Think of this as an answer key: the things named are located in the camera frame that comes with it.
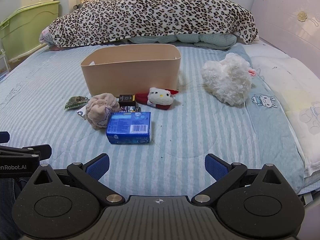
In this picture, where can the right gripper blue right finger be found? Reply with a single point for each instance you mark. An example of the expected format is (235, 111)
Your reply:
(226, 175)

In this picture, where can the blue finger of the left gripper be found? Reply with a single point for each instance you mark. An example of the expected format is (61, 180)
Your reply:
(4, 137)

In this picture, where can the black small box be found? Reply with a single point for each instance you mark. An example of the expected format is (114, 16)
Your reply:
(128, 100)

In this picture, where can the green dried herb packet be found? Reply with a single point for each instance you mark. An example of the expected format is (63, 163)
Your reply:
(76, 102)

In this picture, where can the white small packet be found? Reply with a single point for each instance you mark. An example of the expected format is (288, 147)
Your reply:
(82, 112)

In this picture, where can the colourful small card pack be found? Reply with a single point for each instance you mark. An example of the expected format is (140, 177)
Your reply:
(130, 109)

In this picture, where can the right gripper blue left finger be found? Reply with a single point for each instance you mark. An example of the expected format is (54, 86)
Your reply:
(88, 176)

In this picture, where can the pink bed headboard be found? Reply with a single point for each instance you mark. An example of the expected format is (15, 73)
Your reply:
(291, 26)

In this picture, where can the white fluffy plush toy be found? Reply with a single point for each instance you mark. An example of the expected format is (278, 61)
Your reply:
(229, 80)

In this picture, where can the blue tissue box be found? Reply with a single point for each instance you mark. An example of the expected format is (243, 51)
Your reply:
(129, 128)

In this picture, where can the white wire rack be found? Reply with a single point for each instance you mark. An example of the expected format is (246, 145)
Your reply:
(4, 67)

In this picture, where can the leopard print blanket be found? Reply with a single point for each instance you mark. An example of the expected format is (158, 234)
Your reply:
(104, 21)

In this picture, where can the hello kitty plush toy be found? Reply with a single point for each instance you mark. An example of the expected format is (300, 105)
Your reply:
(157, 98)

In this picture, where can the green plastic storage box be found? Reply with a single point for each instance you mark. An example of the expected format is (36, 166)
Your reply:
(21, 30)

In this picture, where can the white pillow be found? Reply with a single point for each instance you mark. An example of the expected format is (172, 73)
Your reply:
(297, 89)

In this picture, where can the beige plastic storage bin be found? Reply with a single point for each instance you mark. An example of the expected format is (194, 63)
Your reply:
(131, 68)

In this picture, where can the pink cloth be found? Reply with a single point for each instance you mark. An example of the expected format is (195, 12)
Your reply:
(100, 108)

